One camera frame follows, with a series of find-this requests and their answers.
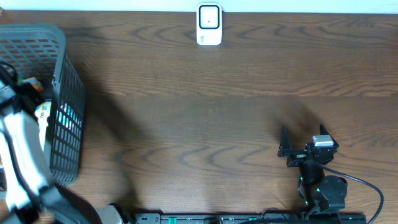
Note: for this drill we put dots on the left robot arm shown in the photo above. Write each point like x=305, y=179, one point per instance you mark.
x=30, y=186

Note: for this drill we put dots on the teal small carton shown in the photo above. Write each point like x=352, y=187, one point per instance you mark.
x=66, y=116

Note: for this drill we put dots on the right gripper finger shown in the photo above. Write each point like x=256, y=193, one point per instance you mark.
x=284, y=147
x=324, y=132

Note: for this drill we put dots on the yellow snack bag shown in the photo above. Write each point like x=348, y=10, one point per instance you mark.
x=42, y=113

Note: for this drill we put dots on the grey plastic shopping basket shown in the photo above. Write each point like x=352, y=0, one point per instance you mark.
x=37, y=53

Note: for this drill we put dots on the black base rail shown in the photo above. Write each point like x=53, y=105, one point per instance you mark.
x=269, y=217

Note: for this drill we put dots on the white barcode scanner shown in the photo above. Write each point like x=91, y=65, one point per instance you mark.
x=209, y=23

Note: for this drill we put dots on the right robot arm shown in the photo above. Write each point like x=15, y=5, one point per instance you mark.
x=323, y=194

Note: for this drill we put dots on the orange small carton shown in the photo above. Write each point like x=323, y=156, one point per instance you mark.
x=38, y=86

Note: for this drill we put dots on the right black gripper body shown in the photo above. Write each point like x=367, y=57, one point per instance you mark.
x=297, y=157

